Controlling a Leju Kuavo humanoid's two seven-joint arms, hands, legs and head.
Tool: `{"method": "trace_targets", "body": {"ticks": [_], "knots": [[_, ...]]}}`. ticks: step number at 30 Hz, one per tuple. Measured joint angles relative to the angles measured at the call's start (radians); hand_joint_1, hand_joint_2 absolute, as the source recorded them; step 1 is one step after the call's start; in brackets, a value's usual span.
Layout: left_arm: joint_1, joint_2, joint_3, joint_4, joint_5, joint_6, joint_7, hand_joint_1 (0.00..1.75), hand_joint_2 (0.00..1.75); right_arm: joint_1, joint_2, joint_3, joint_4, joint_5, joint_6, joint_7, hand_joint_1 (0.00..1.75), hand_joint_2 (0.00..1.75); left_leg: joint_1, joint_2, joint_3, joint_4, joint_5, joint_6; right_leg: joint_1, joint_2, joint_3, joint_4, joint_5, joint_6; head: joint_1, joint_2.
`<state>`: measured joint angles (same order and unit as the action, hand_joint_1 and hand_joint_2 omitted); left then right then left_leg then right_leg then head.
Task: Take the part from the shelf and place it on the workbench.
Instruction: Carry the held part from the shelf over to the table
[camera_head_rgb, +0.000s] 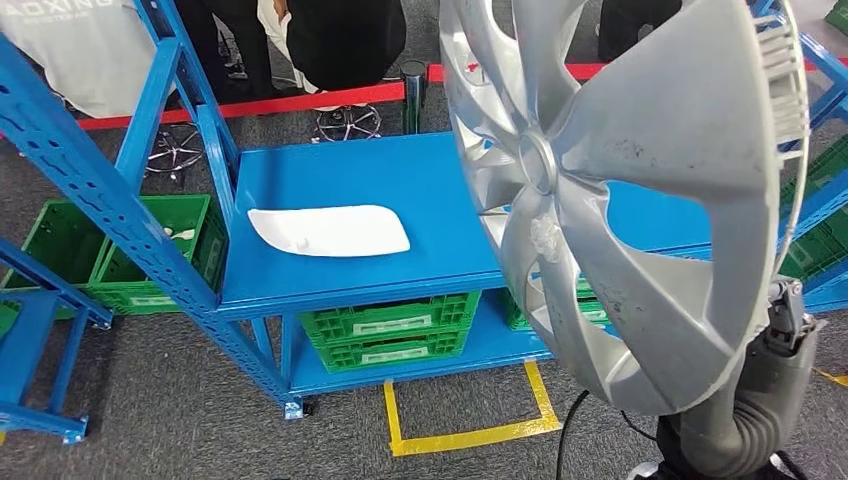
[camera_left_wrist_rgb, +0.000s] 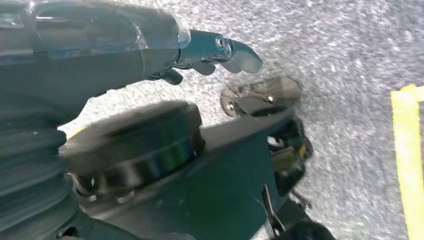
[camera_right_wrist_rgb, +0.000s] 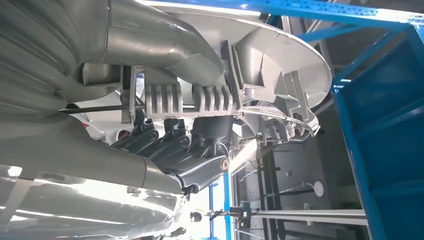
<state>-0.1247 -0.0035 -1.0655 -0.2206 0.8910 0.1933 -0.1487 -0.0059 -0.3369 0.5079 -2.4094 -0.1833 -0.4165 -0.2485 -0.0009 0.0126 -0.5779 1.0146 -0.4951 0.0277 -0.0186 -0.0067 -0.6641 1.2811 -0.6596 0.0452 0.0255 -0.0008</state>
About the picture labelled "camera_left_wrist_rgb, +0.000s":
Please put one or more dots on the black robot left leg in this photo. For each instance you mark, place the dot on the black robot left leg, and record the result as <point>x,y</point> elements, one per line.
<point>215,185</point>

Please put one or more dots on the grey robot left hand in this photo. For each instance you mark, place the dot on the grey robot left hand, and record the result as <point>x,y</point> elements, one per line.
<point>99,66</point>

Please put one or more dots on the yellow floor tape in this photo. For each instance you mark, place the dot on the yellow floor tape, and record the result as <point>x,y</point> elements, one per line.
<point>409,149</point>

